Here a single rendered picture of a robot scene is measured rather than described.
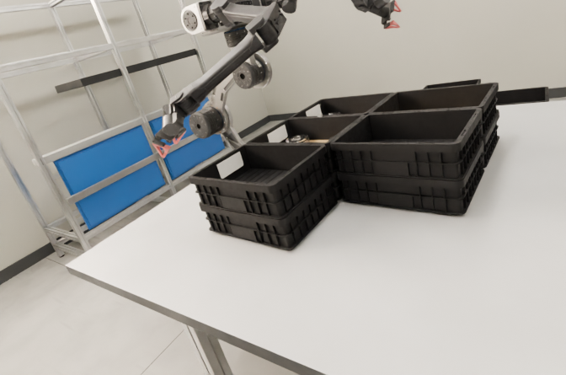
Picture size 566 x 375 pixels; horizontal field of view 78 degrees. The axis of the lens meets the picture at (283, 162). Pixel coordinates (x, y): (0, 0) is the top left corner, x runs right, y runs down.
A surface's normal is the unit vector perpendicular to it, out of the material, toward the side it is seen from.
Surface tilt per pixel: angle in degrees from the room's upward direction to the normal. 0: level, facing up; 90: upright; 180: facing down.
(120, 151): 90
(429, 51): 90
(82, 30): 90
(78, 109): 90
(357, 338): 0
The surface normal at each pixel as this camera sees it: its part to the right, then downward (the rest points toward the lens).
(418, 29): -0.54, 0.43
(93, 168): 0.81, 0.00
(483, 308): -0.25, -0.90
